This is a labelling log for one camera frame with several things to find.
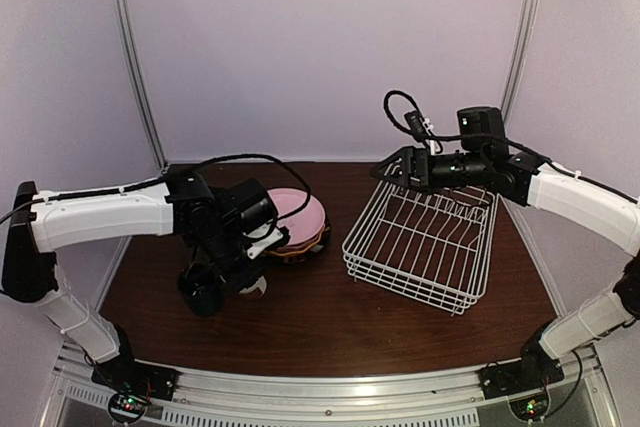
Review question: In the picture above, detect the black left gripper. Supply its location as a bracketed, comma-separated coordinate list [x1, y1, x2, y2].
[199, 222, 266, 292]

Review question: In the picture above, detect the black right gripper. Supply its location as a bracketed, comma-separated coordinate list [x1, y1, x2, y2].
[372, 144, 490, 193]

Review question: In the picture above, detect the white brown small cup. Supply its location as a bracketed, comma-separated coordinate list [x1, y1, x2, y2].
[239, 276, 268, 299]

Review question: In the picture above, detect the dark teal small cup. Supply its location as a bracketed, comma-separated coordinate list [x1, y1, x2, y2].
[177, 263, 224, 318]

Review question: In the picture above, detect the pink polka dot plate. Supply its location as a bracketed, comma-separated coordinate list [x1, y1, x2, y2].
[266, 231, 324, 257]

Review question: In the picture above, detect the black striped rim plate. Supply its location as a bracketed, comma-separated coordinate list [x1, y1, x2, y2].
[266, 219, 332, 265]

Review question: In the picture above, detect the plain pink plate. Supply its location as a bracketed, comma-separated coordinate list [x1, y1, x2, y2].
[267, 188, 326, 248]

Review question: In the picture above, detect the yellow polka dot plate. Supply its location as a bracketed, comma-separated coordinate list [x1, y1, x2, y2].
[265, 235, 325, 262]

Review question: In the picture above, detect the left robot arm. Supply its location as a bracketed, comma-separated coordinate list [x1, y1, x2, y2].
[1, 175, 286, 391]

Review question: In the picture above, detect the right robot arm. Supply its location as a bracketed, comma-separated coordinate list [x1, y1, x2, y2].
[371, 107, 639, 389]

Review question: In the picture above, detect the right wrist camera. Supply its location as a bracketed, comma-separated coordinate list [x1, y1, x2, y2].
[404, 111, 443, 155]

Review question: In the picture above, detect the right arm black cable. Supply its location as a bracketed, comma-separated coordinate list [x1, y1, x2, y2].
[382, 90, 466, 143]

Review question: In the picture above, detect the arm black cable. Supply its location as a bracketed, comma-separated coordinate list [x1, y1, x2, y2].
[382, 90, 466, 143]
[164, 153, 315, 228]

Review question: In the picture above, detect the white wire dish rack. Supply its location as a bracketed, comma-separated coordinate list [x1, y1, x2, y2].
[342, 181, 498, 315]

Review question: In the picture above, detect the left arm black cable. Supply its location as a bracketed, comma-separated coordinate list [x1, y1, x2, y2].
[164, 153, 315, 228]

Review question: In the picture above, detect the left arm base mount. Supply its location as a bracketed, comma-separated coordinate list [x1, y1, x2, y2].
[84, 332, 179, 403]

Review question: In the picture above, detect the right aluminium corner post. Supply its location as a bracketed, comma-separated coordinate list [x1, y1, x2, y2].
[501, 0, 540, 123]

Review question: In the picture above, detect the aluminium corner post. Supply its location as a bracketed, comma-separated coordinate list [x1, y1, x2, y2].
[501, 0, 540, 123]
[113, 0, 168, 171]

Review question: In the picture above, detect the aluminium front frame rail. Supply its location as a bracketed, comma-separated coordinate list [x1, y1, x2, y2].
[39, 341, 621, 427]

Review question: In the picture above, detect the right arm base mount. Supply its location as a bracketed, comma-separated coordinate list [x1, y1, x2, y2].
[477, 338, 565, 400]

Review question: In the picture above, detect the left aluminium corner post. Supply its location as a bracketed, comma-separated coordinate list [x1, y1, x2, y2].
[113, 0, 168, 171]

